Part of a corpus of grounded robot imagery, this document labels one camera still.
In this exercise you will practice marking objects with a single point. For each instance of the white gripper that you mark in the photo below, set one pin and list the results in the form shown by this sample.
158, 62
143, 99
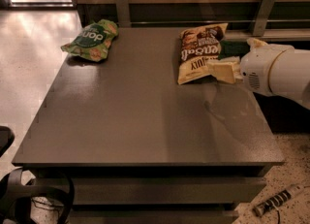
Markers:
258, 68

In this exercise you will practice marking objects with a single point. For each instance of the green and yellow sponge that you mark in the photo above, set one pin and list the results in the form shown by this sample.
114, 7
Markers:
233, 48

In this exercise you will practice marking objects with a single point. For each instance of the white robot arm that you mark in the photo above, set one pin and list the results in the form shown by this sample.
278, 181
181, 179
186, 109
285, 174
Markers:
290, 76

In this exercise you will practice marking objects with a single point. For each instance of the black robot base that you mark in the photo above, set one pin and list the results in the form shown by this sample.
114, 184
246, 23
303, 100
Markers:
16, 198

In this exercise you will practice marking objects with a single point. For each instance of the brown and white chip bag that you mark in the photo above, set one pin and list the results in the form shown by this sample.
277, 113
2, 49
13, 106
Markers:
198, 46

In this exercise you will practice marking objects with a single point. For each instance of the green rice chip bag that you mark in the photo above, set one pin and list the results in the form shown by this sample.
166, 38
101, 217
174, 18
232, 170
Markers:
94, 41

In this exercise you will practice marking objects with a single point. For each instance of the upper grey drawer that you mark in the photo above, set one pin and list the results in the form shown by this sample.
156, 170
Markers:
166, 191

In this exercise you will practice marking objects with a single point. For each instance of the grey drawer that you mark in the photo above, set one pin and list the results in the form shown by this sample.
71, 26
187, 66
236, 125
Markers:
166, 191
154, 217

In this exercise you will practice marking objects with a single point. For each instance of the white power strip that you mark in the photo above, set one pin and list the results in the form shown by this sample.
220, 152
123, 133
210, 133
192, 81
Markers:
278, 199

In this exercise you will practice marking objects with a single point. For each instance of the lower grey drawer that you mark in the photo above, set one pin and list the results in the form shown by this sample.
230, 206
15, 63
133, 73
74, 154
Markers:
154, 217

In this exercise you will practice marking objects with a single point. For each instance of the right metal bracket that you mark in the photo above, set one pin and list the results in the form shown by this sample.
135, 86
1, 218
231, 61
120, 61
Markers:
258, 25

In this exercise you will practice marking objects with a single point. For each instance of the metal bracket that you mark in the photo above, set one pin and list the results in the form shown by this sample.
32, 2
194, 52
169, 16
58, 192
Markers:
258, 25
123, 13

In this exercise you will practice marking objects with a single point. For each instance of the left metal bracket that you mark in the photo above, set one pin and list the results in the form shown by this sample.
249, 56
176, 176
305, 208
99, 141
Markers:
123, 13

